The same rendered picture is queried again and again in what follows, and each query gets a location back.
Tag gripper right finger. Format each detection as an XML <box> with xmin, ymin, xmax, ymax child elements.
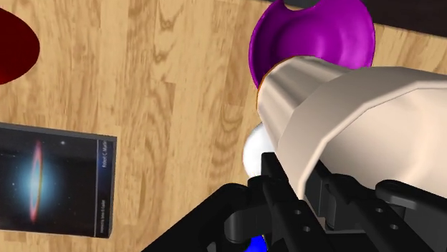
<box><xmin>306</xmin><ymin>163</ymin><xmax>447</xmax><ymax>252</ymax></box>

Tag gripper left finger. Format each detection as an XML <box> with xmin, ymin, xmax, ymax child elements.
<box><xmin>141</xmin><ymin>151</ymin><xmax>336</xmax><ymax>252</ymax></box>

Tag dark book with galaxy cover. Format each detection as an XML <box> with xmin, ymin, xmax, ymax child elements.
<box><xmin>0</xmin><ymin>122</ymin><xmax>118</xmax><ymax>239</ymax></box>

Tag white round object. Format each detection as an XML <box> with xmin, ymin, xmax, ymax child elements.
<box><xmin>242</xmin><ymin>123</ymin><xmax>277</xmax><ymax>179</ymax></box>

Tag dark red round object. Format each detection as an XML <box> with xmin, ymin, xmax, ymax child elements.
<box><xmin>0</xmin><ymin>7</ymin><xmax>41</xmax><ymax>86</ymax></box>

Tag small blue object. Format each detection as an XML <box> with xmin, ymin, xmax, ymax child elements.
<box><xmin>244</xmin><ymin>235</ymin><xmax>269</xmax><ymax>252</ymax></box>

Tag beige faceted cup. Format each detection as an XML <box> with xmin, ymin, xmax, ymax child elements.
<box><xmin>256</xmin><ymin>55</ymin><xmax>447</xmax><ymax>210</ymax></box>

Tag purple bowl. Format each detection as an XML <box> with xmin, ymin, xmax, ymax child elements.
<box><xmin>248</xmin><ymin>0</ymin><xmax>376</xmax><ymax>90</ymax></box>

